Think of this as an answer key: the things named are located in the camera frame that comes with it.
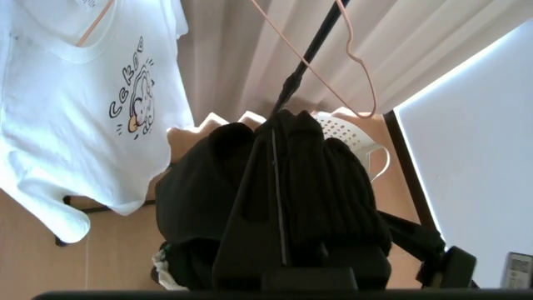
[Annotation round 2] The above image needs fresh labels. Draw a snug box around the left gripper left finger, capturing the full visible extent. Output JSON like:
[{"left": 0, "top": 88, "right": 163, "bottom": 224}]
[{"left": 212, "top": 128, "right": 289, "bottom": 289}]

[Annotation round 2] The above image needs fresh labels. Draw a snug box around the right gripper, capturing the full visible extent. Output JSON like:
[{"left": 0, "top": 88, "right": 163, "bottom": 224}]
[{"left": 378, "top": 210, "right": 478, "bottom": 289}]

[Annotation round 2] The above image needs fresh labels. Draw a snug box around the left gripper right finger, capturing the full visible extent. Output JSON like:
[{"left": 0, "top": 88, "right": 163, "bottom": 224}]
[{"left": 328, "top": 243, "right": 392, "bottom": 289}]

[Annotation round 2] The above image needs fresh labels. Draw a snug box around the black garment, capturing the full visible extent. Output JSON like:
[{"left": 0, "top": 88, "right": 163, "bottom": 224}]
[{"left": 151, "top": 109, "right": 393, "bottom": 292}]

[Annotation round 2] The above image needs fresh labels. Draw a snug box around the pink clothes hanger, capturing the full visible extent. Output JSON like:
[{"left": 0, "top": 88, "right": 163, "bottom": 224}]
[
  {"left": 76, "top": 0, "right": 117, "bottom": 48},
  {"left": 249, "top": 0, "right": 378, "bottom": 120}
]

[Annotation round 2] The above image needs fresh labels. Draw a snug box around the white printed t-shirt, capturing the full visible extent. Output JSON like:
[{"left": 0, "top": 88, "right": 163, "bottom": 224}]
[{"left": 0, "top": 0, "right": 195, "bottom": 245}]

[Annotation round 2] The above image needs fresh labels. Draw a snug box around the white laundry basket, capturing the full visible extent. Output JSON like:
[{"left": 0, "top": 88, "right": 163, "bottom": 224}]
[{"left": 311, "top": 114, "right": 391, "bottom": 183}]

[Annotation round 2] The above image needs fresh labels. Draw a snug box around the black clothes rack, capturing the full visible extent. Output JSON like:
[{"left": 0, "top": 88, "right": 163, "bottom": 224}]
[{"left": 53, "top": 0, "right": 351, "bottom": 248}]

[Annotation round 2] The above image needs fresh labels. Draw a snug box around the beige curtain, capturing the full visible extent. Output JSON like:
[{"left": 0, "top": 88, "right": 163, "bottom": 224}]
[{"left": 177, "top": 0, "right": 533, "bottom": 126}]

